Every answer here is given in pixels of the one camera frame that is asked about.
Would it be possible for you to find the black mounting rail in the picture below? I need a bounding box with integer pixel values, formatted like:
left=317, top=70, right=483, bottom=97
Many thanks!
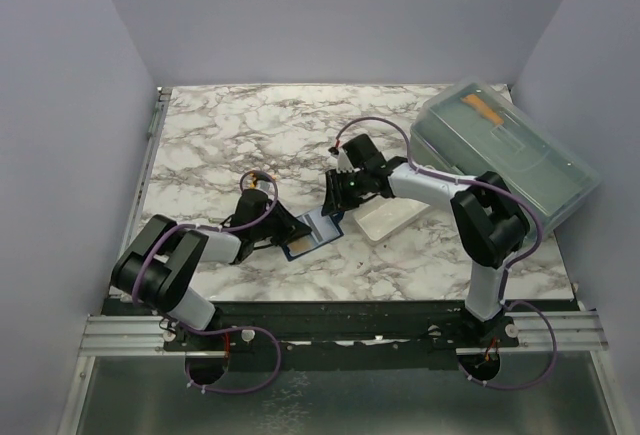
left=164, top=301, right=518, bottom=372

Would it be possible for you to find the grey lidded storage box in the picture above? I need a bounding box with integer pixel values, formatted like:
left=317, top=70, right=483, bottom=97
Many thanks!
left=410, top=78, right=600, bottom=235

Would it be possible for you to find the gold credit card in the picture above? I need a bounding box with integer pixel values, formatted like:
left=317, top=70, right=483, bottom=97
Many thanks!
left=288, top=236, right=313, bottom=256

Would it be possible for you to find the aluminium extrusion rail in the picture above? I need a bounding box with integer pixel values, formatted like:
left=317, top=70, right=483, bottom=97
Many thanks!
left=79, top=311, right=609, bottom=358

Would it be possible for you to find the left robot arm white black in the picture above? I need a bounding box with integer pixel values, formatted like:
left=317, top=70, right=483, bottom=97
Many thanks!
left=110, top=189, right=312, bottom=350

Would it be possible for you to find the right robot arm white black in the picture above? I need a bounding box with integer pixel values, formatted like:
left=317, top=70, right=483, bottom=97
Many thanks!
left=321, top=134, right=530, bottom=347

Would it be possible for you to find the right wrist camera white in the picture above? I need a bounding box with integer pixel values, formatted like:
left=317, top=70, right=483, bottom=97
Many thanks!
left=336, top=150, right=355, bottom=173

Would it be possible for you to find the orange item inside box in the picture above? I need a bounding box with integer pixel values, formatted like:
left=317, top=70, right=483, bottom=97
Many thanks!
left=461, top=93, right=504, bottom=126

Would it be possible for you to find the white plastic tray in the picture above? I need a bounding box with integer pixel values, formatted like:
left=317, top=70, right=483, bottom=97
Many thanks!
left=351, top=197, right=432, bottom=245

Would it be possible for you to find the blue leather card holder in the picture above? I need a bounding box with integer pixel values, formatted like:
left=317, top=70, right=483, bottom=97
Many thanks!
left=283, top=207, right=344, bottom=261

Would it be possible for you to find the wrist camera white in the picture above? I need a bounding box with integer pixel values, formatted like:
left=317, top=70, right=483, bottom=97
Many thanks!
left=336, top=150, right=355, bottom=173
left=255, top=180, right=273, bottom=194

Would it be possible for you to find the yellow black handled screwdriver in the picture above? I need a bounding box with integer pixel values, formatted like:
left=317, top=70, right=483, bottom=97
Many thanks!
left=248, top=170, right=275, bottom=185

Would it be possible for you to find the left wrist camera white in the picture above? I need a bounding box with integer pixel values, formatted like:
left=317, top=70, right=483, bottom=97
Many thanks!
left=255, top=180, right=273, bottom=194

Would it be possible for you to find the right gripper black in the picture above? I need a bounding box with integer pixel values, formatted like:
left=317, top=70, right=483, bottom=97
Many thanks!
left=321, top=169, right=370, bottom=217

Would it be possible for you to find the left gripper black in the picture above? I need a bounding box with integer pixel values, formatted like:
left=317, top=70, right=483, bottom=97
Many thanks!
left=252, top=201, right=311, bottom=247

